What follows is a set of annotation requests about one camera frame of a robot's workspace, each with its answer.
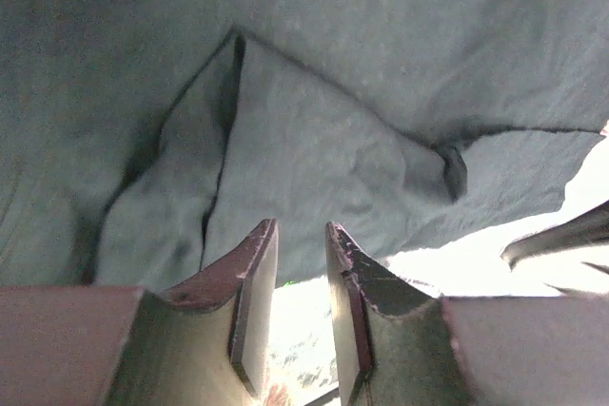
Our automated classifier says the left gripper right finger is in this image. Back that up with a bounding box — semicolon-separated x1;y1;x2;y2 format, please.
325;222;608;405

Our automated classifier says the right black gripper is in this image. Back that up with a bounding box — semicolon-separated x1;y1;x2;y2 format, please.
501;202;608;295

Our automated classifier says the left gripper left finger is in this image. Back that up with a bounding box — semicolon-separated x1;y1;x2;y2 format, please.
1;220;279;405

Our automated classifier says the black t-shirt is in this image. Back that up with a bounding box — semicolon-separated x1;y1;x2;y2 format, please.
1;0;608;290

